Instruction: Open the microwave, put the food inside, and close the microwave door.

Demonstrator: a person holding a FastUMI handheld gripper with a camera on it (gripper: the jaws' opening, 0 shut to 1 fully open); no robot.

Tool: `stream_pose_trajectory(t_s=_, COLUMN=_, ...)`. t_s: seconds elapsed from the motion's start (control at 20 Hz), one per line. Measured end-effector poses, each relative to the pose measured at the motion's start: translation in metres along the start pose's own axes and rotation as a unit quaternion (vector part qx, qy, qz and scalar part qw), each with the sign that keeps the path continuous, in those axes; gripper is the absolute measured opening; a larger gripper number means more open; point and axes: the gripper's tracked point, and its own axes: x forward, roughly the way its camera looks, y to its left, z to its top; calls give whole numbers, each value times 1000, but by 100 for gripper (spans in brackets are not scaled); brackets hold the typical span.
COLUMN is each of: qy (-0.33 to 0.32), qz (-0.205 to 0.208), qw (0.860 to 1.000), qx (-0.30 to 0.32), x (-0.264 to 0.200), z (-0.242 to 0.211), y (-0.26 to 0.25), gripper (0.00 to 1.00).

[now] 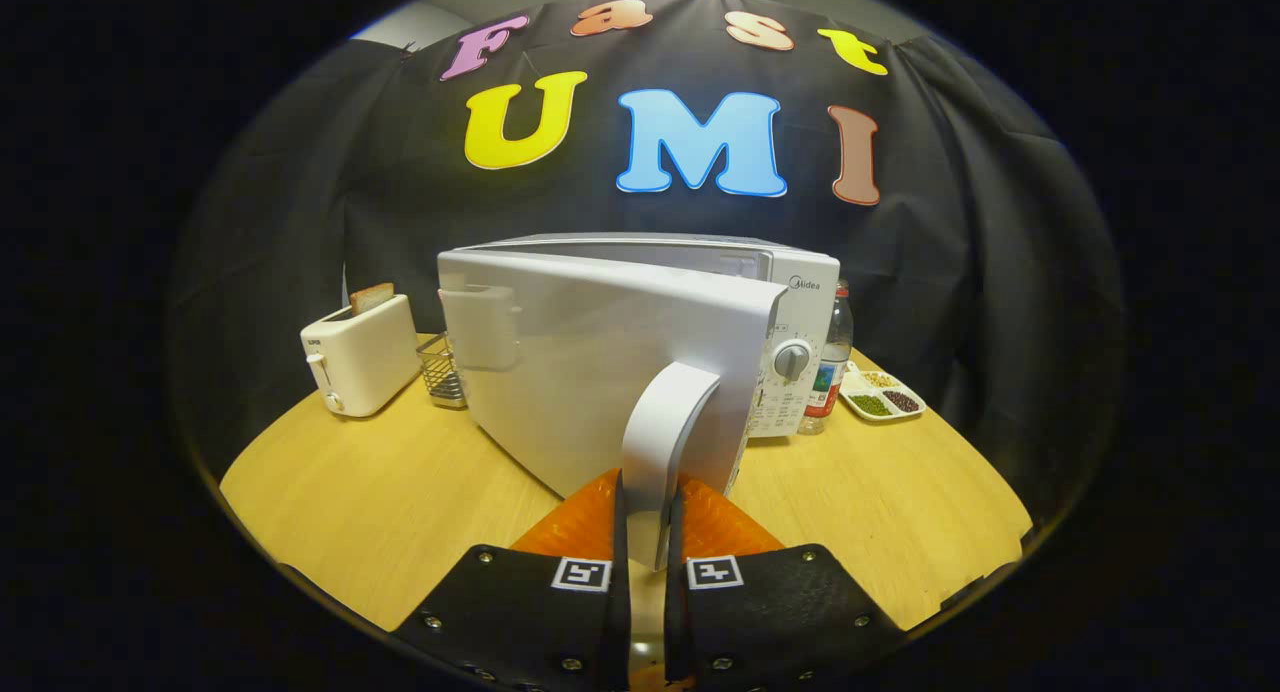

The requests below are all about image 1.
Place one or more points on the clear plastic water bottle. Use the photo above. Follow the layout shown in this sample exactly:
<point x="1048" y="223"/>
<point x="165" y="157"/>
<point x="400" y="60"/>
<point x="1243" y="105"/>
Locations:
<point x="828" y="372"/>

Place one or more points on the white divided dish of beans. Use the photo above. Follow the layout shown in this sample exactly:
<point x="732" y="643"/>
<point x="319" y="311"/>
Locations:
<point x="880" y="397"/>

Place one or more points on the white microwave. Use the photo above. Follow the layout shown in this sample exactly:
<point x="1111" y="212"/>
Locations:
<point x="600" y="372"/>

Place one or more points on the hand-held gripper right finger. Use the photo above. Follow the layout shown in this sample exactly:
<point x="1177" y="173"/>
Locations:
<point x="678" y="632"/>

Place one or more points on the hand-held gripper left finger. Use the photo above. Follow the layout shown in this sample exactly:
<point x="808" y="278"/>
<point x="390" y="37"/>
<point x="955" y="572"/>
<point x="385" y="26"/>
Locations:
<point x="620" y="632"/>

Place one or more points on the white toaster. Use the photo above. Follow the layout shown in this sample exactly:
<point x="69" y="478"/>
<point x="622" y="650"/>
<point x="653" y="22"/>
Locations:
<point x="365" y="357"/>

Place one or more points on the brown toast slice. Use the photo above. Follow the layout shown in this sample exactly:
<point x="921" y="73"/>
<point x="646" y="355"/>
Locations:
<point x="371" y="298"/>

